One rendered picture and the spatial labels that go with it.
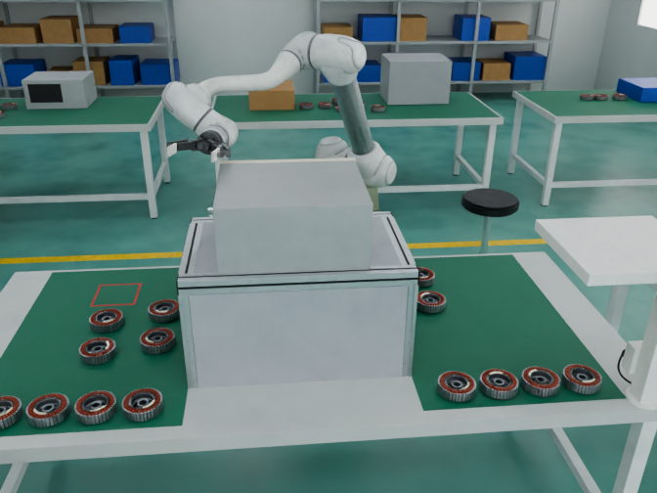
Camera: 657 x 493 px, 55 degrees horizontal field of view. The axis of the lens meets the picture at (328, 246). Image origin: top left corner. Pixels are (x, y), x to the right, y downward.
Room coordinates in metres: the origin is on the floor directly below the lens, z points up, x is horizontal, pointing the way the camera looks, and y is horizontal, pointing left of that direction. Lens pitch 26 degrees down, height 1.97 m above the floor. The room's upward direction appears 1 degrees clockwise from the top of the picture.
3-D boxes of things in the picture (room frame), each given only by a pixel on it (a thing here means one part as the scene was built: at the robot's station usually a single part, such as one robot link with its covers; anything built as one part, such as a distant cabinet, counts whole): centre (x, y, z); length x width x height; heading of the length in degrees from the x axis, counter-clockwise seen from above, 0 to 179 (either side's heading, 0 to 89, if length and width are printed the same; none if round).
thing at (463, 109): (5.03, -0.17, 0.37); 2.20 x 0.90 x 0.75; 96
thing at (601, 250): (1.60, -0.83, 0.98); 0.37 x 0.35 x 0.46; 96
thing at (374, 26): (8.45, -0.58, 0.92); 0.42 x 0.42 x 0.29; 7
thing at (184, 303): (1.65, 0.42, 0.91); 0.28 x 0.03 x 0.32; 6
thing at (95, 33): (8.11, 2.84, 0.86); 0.42 x 0.40 x 0.17; 95
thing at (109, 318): (1.85, 0.76, 0.77); 0.11 x 0.11 x 0.04
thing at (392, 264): (1.77, 0.10, 1.09); 0.68 x 0.44 x 0.05; 96
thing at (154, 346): (1.73, 0.56, 0.77); 0.11 x 0.11 x 0.04
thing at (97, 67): (8.10, 2.97, 0.42); 0.40 x 0.36 x 0.28; 6
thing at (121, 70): (8.13, 2.58, 0.43); 0.42 x 0.28 x 0.30; 4
